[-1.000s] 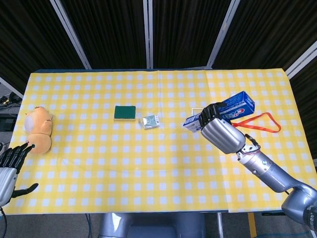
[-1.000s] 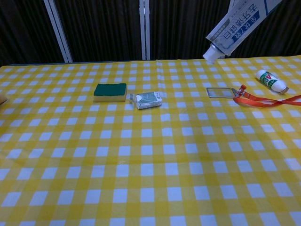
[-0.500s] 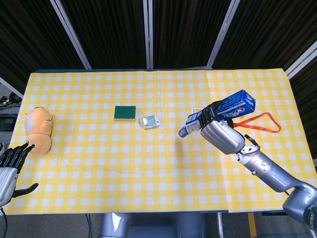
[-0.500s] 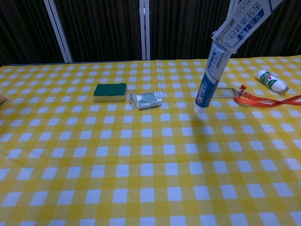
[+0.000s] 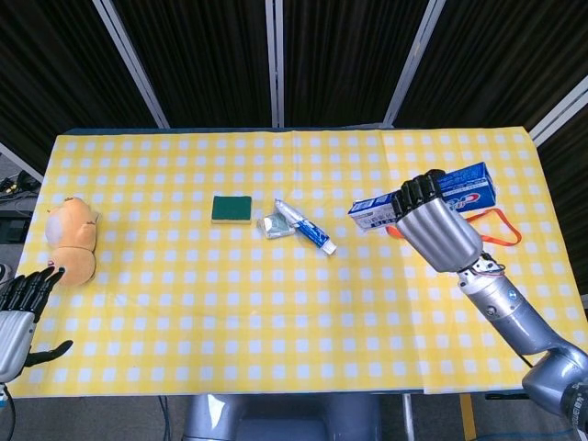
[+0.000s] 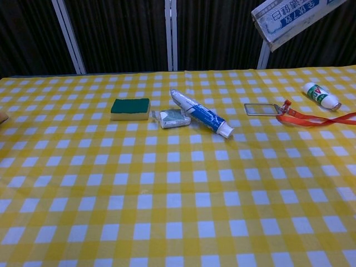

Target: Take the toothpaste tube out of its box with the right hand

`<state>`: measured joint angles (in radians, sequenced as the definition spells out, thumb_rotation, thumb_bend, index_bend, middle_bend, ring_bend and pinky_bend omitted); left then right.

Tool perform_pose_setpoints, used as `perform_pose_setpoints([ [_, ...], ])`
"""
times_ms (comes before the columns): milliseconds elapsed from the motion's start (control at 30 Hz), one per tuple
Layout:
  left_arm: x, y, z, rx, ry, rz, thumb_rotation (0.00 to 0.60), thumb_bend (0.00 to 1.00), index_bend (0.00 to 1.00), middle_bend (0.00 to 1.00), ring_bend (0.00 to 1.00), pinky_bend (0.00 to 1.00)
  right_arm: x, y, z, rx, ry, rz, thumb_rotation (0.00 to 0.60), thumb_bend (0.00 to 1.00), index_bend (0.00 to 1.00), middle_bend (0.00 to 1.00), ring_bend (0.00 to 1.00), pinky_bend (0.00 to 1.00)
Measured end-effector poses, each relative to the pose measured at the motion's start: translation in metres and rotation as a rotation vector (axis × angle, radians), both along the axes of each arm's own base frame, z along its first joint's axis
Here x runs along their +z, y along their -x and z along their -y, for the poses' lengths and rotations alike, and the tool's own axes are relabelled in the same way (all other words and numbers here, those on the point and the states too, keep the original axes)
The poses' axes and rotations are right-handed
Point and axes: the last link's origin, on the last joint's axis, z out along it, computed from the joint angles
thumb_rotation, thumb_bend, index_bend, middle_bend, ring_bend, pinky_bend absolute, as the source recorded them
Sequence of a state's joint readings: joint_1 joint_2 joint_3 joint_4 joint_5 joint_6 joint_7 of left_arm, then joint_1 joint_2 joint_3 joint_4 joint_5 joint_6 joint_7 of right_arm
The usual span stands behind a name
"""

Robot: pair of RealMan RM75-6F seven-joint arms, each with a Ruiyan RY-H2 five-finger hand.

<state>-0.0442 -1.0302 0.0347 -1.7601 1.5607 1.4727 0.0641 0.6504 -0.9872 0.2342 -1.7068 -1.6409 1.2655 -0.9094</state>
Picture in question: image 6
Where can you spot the black partition panel white frame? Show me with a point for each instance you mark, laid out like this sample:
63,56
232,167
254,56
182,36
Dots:
119,33
217,33
320,53
27,36

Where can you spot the clear badge holder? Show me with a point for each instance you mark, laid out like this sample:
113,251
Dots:
260,109

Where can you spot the blue white toothpaste tube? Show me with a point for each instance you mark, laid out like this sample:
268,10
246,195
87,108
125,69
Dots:
200,112

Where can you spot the yellow white checkered tablecloth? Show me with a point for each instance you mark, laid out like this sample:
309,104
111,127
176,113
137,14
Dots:
167,194

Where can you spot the small green white packet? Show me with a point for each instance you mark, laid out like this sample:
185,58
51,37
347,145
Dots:
173,118

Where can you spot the orange chick plush toy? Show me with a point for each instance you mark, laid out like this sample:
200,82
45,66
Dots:
3,116

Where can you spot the blue white toothpaste box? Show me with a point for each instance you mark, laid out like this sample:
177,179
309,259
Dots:
289,19

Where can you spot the small white green bottle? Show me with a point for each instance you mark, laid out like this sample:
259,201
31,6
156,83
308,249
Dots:
320,94

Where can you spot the green yellow sponge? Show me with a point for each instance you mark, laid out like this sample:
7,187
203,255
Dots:
130,107

